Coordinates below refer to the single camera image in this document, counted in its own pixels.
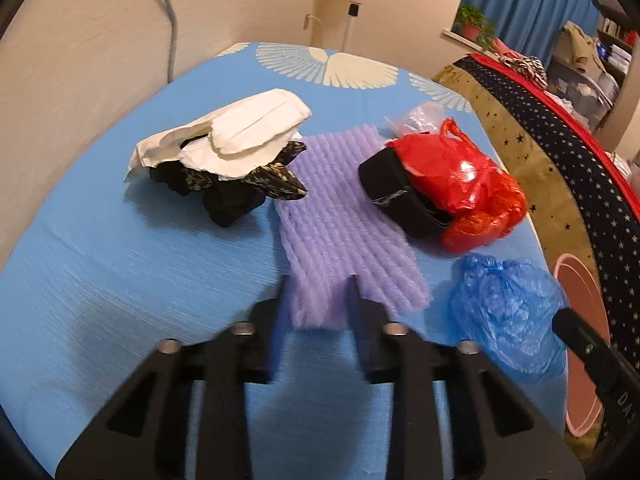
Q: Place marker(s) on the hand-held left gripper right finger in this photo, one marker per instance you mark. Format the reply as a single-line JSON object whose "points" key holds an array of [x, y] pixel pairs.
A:
{"points": [[371, 332]]}

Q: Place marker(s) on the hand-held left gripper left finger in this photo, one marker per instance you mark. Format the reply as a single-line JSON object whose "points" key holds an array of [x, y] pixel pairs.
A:
{"points": [[265, 332]]}

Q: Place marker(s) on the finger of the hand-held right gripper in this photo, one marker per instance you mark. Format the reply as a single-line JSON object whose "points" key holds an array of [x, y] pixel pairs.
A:
{"points": [[572, 330]]}

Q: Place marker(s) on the pink plastic basin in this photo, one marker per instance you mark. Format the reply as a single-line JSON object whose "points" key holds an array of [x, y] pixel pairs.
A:
{"points": [[582, 295]]}

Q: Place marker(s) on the blue plastic bag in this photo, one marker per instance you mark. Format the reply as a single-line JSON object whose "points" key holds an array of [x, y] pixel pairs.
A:
{"points": [[505, 310]]}

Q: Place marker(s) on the purple foam net sheet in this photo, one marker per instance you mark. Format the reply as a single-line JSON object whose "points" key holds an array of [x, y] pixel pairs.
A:
{"points": [[340, 220]]}

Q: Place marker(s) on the black patterned cloth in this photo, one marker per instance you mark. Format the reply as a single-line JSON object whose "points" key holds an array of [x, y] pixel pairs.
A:
{"points": [[227, 202]]}

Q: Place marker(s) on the white face mask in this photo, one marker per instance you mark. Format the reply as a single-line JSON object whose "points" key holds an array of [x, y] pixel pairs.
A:
{"points": [[260, 115], [220, 162]]}

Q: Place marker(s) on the red plastic bag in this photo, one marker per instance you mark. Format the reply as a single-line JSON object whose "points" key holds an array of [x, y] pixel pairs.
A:
{"points": [[470, 180]]}

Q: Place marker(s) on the blue patterned tablecloth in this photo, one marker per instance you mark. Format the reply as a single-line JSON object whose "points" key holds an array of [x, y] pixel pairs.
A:
{"points": [[125, 280]]}

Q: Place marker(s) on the navy star blanket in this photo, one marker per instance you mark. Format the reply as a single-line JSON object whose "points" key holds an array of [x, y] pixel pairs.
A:
{"points": [[555, 160]]}

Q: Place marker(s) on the clear plastic bag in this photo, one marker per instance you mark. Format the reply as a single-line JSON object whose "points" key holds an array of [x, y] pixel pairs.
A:
{"points": [[419, 119]]}

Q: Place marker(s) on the clear storage box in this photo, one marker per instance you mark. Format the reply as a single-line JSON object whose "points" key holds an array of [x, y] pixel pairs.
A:
{"points": [[585, 90]]}

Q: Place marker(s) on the black white striped cloth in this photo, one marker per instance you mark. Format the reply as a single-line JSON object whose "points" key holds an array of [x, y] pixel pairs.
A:
{"points": [[527, 67]]}

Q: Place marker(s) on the khaki jacket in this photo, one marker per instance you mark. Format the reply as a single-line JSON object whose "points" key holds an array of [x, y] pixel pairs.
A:
{"points": [[577, 45]]}

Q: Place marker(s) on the dark bookshelf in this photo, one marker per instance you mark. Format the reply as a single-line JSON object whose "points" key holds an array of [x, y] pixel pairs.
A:
{"points": [[620, 35]]}

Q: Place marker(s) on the white window sill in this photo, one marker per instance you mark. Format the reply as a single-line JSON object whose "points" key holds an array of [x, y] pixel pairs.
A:
{"points": [[452, 36]]}

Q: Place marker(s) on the potted green plant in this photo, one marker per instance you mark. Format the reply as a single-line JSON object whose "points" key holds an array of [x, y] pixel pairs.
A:
{"points": [[475, 20]]}

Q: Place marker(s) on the white wall plug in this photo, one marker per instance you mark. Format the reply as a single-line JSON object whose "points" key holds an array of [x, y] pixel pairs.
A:
{"points": [[310, 21]]}

